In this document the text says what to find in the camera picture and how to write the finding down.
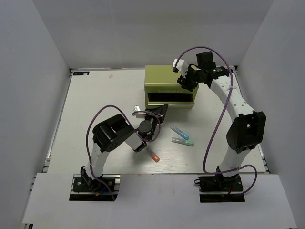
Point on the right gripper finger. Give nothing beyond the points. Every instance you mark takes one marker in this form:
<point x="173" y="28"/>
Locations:
<point x="180" y="81"/>
<point x="189" y="83"/>

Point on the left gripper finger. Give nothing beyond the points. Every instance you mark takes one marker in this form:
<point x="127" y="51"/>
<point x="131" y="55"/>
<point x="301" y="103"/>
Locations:
<point x="162" y="112"/>
<point x="155" y="111"/>

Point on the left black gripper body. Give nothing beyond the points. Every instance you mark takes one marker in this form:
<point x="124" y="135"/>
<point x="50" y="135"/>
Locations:
<point x="154" y="123"/>

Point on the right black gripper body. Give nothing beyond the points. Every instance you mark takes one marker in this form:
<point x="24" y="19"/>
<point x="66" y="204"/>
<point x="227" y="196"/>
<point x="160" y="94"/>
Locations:
<point x="194" y="75"/>

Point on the orange highlighter pen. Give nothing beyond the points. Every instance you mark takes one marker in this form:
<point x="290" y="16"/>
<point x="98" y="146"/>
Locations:
<point x="153" y="155"/>

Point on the blue highlighter pen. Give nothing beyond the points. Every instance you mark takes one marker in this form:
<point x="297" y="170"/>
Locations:
<point x="181" y="133"/>

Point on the green highlighter pen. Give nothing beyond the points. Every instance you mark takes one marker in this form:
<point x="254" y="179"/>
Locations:
<point x="183" y="141"/>

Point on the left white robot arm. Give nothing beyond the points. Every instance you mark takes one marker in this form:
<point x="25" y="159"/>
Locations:
<point x="106" y="136"/>

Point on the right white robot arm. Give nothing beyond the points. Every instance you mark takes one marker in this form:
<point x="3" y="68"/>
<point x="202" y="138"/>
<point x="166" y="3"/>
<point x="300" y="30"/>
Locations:
<point x="247" y="128"/>

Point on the green metal drawer cabinet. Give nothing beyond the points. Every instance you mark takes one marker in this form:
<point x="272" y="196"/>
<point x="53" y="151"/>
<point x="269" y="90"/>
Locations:
<point x="161" y="79"/>

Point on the left blue label sticker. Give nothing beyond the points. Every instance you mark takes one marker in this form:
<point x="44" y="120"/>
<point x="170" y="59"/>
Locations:
<point x="81" y="73"/>

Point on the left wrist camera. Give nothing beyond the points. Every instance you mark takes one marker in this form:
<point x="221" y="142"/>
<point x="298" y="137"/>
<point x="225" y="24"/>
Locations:
<point x="138" y="113"/>

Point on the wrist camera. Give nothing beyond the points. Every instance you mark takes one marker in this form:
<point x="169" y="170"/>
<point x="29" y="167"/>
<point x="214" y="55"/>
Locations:
<point x="180" y="66"/>
<point x="138" y="113"/>

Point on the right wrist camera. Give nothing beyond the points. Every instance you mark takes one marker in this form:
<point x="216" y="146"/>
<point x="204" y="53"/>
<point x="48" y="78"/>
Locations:
<point x="180" y="66"/>

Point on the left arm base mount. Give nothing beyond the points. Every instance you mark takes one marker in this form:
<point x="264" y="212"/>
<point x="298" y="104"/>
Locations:
<point x="80" y="191"/>

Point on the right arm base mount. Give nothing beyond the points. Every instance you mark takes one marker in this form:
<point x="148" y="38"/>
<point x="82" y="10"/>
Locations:
<point x="219" y="189"/>

